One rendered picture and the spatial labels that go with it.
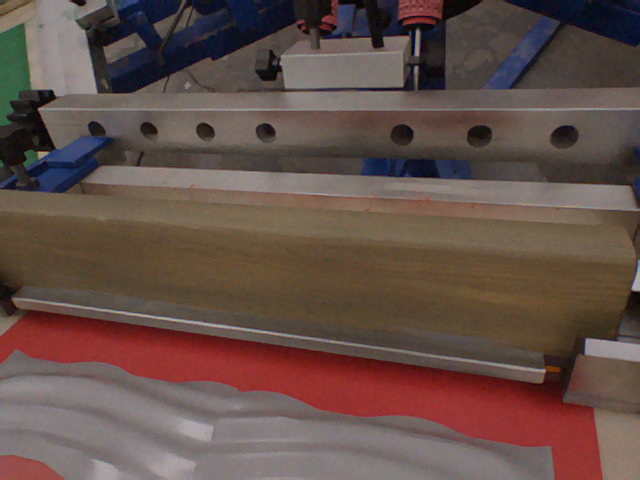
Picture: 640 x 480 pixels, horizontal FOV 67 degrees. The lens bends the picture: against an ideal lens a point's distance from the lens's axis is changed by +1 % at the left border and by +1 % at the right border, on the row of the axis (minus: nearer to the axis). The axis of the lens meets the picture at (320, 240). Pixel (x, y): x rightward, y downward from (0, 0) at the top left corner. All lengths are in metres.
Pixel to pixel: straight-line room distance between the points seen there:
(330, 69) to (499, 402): 0.35
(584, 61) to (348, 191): 1.71
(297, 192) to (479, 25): 1.80
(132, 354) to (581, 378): 0.28
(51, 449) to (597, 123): 0.45
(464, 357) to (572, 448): 0.07
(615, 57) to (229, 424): 1.95
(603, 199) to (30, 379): 0.43
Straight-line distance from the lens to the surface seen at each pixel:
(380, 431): 0.29
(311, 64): 0.51
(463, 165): 1.76
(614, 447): 0.31
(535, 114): 0.45
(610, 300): 0.26
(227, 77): 2.26
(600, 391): 0.28
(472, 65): 2.04
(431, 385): 0.31
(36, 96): 0.67
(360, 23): 0.72
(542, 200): 0.42
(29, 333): 0.43
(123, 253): 0.32
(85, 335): 0.41
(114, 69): 1.04
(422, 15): 0.60
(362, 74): 0.50
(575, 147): 0.47
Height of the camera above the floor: 1.53
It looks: 64 degrees down
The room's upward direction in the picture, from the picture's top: 31 degrees counter-clockwise
